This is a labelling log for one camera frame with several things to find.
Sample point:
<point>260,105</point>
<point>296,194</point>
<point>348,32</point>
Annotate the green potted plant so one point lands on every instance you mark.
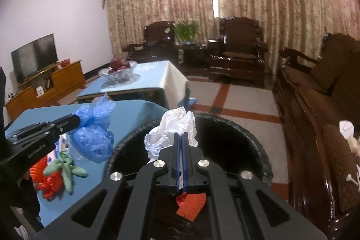
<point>185,30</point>

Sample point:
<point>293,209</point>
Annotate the small red ornament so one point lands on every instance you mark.
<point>65,61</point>

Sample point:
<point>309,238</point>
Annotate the green rubber glove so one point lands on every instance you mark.
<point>66,169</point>

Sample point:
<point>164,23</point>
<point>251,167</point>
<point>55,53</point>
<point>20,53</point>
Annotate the glass fruit bowl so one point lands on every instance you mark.
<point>118,77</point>

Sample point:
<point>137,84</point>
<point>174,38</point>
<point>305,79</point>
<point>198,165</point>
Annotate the dark wooden sofa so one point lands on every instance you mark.
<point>315,105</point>

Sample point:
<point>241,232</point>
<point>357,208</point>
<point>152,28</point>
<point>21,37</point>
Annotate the dark wooden armchair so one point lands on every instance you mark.
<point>239,43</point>
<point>157,40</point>

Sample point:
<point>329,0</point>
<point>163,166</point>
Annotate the white plastic object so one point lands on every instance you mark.
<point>346,127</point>

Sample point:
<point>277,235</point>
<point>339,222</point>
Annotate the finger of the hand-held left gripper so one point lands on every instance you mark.
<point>67,122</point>

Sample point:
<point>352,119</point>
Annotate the orange-red wrapper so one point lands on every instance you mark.
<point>192,205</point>

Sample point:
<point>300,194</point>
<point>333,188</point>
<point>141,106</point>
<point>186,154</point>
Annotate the small white box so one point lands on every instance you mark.
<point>40,90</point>

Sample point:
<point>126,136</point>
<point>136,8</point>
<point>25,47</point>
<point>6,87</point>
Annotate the red apples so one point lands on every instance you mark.
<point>119,64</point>

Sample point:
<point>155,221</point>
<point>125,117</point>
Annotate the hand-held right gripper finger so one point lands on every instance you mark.
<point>177,164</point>
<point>184,164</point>

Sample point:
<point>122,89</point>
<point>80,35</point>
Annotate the flat screen television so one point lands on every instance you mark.
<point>33,57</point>

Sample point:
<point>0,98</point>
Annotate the white paper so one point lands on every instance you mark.
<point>171,124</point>

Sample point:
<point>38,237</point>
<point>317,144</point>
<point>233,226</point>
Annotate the blue plastic bag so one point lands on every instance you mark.
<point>90,141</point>

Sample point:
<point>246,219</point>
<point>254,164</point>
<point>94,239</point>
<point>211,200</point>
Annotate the coffee table with pale cloth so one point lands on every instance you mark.
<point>157,77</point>

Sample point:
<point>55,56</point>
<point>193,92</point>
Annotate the black trash bin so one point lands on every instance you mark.
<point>227,138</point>

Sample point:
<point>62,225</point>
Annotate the wooden television cabinet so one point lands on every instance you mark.
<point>69,77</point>

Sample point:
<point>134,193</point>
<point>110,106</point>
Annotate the blue tube with white cap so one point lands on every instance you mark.
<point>57,151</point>

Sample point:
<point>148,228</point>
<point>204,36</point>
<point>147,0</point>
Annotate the person's left forearm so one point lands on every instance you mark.
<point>19,200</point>

